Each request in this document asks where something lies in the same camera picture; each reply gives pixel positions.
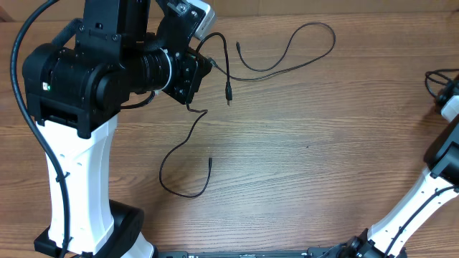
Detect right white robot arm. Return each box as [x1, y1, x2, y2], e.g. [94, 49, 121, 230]
[335, 69, 458, 257]

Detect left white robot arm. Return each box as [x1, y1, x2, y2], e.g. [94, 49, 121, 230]
[22, 0, 215, 257]

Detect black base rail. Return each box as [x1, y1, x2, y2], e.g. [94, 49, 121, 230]
[153, 245, 408, 258]

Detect black cable silver plug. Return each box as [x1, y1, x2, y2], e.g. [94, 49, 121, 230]
[425, 69, 458, 98]

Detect black braided cable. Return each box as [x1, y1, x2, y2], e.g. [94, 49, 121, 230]
[158, 32, 233, 199]

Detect black USB cable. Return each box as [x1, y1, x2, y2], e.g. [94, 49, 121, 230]
[206, 21, 337, 82]

